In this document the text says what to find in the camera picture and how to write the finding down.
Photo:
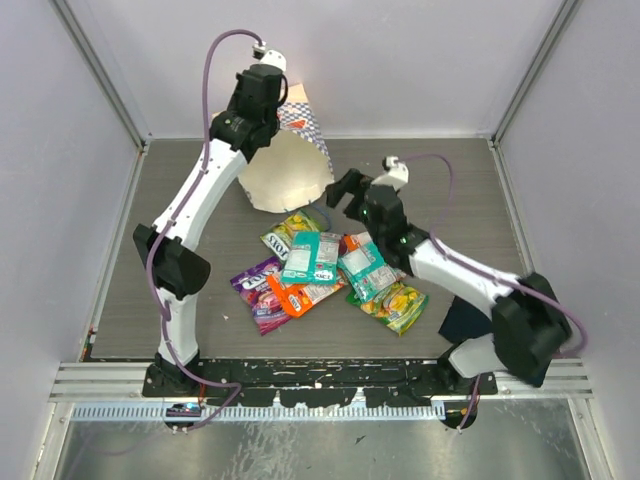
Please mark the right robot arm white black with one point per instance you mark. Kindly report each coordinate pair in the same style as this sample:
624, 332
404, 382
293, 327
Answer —
419, 254

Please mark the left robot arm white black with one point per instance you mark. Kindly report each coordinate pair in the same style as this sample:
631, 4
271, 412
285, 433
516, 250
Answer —
175, 273

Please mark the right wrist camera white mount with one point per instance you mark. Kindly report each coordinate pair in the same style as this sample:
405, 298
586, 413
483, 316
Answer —
395, 175

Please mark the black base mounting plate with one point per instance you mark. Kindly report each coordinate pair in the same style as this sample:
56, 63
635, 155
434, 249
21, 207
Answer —
318, 383

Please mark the checkered paper bakery bag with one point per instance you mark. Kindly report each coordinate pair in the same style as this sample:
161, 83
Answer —
296, 168

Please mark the purple Fox's berries candy bag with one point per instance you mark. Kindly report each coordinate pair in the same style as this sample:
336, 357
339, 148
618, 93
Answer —
254, 289

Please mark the yellow green Fox's candy bag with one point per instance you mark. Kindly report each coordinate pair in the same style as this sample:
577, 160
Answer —
397, 307

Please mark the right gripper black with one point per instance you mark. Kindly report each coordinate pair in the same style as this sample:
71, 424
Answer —
352, 182

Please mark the slotted cable duct rail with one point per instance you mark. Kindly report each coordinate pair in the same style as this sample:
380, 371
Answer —
185, 412

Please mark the dark blue cloth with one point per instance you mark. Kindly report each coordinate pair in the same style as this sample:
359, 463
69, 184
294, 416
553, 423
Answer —
465, 322

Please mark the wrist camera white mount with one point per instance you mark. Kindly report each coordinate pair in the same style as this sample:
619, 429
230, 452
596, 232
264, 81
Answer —
268, 56
395, 175

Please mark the orange candy bag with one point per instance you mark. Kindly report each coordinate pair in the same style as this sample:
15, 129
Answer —
351, 242

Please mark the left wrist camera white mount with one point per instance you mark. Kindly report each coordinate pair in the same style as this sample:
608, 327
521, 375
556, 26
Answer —
268, 56

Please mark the teal Fox's candy bag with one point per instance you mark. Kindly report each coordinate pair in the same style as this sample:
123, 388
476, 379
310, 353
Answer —
367, 271
312, 259

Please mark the orange snack packet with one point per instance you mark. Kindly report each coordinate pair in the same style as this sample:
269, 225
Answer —
297, 299

